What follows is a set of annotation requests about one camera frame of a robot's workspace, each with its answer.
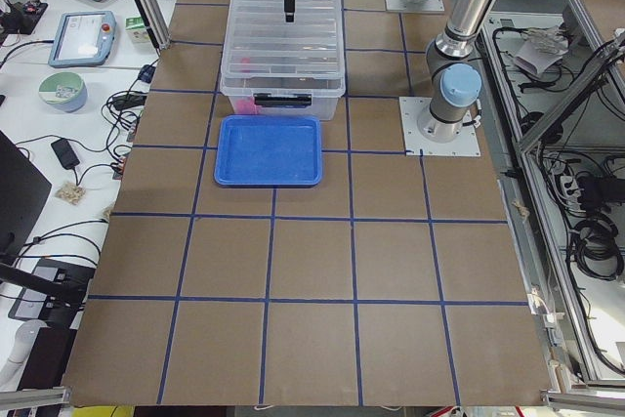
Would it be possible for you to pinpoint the clear plastic box lid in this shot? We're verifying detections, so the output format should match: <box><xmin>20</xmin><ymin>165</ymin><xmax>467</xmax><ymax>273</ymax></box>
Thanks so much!
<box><xmin>222</xmin><ymin>0</ymin><xmax>345</xmax><ymax>79</ymax></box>

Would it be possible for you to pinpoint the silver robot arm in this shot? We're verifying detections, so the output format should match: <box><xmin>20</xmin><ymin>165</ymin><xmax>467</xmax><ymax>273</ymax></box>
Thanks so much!
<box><xmin>417</xmin><ymin>0</ymin><xmax>494</xmax><ymax>144</ymax></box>

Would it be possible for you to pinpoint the clear plastic storage box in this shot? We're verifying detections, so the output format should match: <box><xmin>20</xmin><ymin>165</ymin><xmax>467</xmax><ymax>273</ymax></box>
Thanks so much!
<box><xmin>220</xmin><ymin>76</ymin><xmax>346</xmax><ymax>121</ymax></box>

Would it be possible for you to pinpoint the blue plastic tray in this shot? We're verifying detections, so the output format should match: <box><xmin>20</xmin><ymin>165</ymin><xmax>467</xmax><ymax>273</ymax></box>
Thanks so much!
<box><xmin>214</xmin><ymin>115</ymin><xmax>323</xmax><ymax>188</ymax></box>

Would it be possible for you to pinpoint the green and white carton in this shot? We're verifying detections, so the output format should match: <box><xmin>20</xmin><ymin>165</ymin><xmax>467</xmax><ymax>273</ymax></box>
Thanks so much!
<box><xmin>125</xmin><ymin>17</ymin><xmax>150</xmax><ymax>44</ymax></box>

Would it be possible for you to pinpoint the lower blue teach pendant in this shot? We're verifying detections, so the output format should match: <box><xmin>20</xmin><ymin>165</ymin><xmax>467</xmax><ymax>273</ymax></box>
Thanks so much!
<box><xmin>48</xmin><ymin>11</ymin><xmax>116</xmax><ymax>68</ymax></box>

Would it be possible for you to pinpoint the light blue green bowl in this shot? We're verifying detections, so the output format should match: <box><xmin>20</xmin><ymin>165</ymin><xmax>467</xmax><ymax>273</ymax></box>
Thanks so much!
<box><xmin>38</xmin><ymin>72</ymin><xmax>88</xmax><ymax>112</ymax></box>

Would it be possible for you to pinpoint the black power adapter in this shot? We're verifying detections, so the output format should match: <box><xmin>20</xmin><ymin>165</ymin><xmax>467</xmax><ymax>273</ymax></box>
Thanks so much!
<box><xmin>51</xmin><ymin>138</ymin><xmax>80</xmax><ymax>170</ymax></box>

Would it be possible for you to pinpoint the bag of nuts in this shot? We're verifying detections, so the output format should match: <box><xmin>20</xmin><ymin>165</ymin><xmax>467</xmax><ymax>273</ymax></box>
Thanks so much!
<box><xmin>55</xmin><ymin>182</ymin><xmax>86</xmax><ymax>206</ymax></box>

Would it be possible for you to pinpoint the black monitor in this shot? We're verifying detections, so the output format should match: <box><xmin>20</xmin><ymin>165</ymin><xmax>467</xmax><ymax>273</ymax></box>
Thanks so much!
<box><xmin>0</xmin><ymin>133</ymin><xmax>52</xmax><ymax>265</ymax></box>

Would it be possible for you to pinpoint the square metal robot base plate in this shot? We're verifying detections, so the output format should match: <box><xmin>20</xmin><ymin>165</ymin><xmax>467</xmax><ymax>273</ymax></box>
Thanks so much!
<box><xmin>399</xmin><ymin>97</ymin><xmax>481</xmax><ymax>157</ymax></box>

